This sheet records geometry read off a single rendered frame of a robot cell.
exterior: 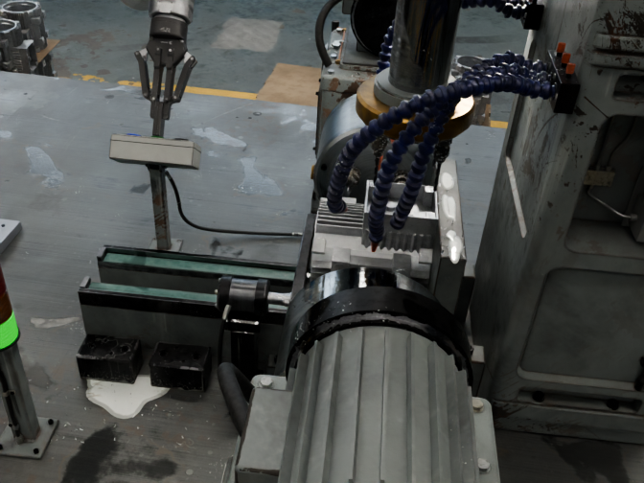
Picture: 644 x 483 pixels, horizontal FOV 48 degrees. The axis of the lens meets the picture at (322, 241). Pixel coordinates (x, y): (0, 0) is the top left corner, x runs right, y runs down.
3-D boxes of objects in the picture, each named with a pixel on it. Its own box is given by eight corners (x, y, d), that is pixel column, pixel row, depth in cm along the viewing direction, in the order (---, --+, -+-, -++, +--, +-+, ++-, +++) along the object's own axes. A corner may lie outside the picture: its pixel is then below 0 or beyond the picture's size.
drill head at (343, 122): (425, 161, 178) (442, 64, 163) (429, 251, 149) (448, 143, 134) (324, 151, 179) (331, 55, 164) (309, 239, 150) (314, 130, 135)
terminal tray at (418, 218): (430, 219, 130) (436, 185, 126) (431, 255, 122) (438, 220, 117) (363, 213, 131) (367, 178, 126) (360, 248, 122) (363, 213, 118)
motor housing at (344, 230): (418, 271, 143) (432, 189, 131) (420, 338, 128) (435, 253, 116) (317, 261, 144) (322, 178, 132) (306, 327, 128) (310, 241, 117)
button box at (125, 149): (199, 170, 152) (202, 145, 153) (192, 166, 145) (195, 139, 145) (119, 162, 153) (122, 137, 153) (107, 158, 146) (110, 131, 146)
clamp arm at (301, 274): (304, 316, 119) (319, 226, 139) (305, 303, 117) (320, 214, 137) (283, 314, 119) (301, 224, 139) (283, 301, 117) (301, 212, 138)
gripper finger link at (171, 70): (171, 52, 152) (177, 53, 152) (167, 105, 151) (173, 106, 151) (166, 47, 148) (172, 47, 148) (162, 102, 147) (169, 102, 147)
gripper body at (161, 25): (144, 13, 146) (139, 58, 146) (186, 16, 146) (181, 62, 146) (154, 25, 154) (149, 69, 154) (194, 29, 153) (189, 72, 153)
